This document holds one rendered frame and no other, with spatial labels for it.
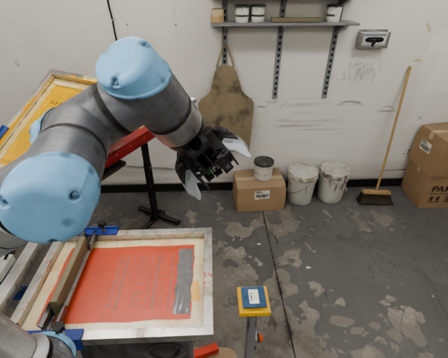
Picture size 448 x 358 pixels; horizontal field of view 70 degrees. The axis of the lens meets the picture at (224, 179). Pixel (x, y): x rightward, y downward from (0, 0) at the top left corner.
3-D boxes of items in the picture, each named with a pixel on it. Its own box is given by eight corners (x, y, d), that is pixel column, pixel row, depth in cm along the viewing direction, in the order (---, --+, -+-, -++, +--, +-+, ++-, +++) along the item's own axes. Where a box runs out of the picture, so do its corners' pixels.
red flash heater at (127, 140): (118, 124, 272) (116, 111, 266) (161, 135, 255) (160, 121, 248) (58, 155, 228) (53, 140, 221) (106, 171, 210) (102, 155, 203)
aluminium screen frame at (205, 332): (212, 232, 169) (211, 227, 166) (213, 340, 120) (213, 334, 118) (60, 236, 166) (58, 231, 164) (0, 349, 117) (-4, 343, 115)
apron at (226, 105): (250, 148, 334) (256, 40, 276) (252, 151, 328) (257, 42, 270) (200, 149, 332) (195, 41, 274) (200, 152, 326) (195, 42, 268)
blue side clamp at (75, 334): (87, 337, 122) (83, 327, 118) (83, 350, 118) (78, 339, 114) (8, 340, 121) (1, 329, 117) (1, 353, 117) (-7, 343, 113)
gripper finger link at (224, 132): (232, 152, 63) (198, 153, 57) (227, 146, 64) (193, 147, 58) (242, 133, 61) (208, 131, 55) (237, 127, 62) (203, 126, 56)
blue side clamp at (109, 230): (120, 235, 168) (118, 225, 165) (118, 242, 164) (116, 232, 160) (62, 237, 167) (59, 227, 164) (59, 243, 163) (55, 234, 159)
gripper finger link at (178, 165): (177, 187, 61) (180, 153, 55) (173, 181, 62) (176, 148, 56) (198, 180, 63) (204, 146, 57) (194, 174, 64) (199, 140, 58)
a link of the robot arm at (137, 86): (81, 56, 38) (141, 18, 37) (134, 108, 48) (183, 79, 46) (92, 101, 34) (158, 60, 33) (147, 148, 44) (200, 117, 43)
